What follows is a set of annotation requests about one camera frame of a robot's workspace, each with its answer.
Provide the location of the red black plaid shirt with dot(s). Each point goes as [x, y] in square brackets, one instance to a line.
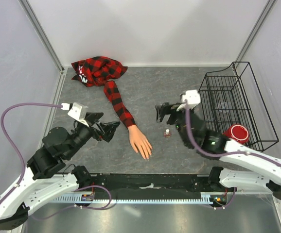
[103, 71]

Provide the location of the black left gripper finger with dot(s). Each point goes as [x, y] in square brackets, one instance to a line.
[92, 118]
[107, 130]

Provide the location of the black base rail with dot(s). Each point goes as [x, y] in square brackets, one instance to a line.
[116, 182]

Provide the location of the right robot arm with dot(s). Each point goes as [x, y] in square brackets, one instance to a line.
[263, 171]

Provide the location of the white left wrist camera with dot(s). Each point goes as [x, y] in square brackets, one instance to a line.
[77, 111]

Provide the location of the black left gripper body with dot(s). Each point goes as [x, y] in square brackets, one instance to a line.
[97, 133]

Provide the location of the black wire rack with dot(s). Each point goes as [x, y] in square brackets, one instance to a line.
[238, 86]

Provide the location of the red nail polish bottle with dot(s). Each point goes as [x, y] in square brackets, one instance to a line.
[167, 135]

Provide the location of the red cup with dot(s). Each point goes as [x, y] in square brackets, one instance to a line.
[238, 133]

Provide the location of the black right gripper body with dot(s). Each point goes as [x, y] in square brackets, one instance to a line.
[176, 116]

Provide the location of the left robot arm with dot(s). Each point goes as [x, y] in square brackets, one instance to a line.
[39, 184]

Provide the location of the clear glass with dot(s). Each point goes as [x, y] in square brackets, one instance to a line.
[224, 107]

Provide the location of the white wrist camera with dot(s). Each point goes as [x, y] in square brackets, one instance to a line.
[77, 111]
[189, 99]

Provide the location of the mannequin hand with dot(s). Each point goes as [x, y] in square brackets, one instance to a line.
[139, 142]

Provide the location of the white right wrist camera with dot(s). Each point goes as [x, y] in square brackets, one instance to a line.
[189, 99]

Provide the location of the toothed cable duct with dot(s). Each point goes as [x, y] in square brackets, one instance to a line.
[137, 197]

